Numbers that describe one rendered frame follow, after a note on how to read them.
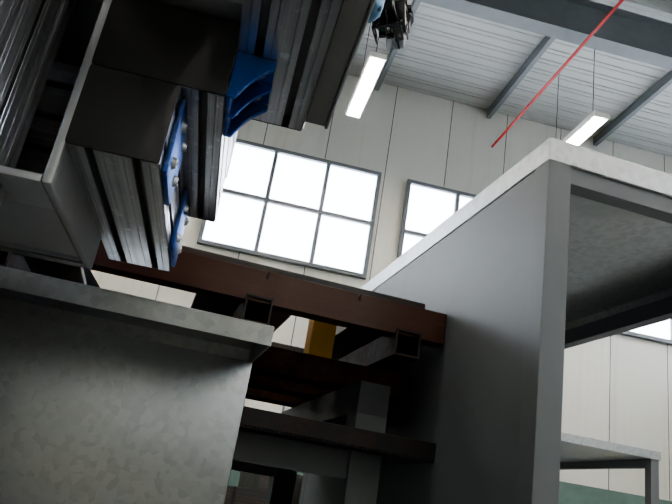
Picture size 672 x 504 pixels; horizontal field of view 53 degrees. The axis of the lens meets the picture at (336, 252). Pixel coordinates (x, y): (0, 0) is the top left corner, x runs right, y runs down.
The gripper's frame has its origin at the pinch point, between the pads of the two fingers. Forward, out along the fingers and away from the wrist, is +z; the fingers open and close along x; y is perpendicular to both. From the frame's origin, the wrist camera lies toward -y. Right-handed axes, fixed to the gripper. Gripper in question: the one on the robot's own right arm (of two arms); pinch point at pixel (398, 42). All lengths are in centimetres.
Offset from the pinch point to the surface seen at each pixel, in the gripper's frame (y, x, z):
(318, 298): 65, -13, -9
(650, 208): 53, 44, -14
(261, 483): 68, -172, 408
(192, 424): 89, -30, -21
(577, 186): 52, 32, -21
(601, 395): -114, 160, 987
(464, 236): 50, 13, 1
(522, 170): 46, 24, -18
